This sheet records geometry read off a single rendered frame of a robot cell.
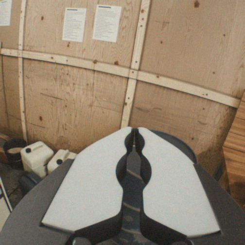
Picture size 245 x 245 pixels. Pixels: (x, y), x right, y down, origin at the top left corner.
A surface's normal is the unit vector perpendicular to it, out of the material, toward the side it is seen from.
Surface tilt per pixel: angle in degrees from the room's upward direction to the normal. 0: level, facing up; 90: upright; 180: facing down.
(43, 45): 90
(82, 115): 90
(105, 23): 90
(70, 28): 90
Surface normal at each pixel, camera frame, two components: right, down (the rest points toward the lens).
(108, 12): -0.31, 0.41
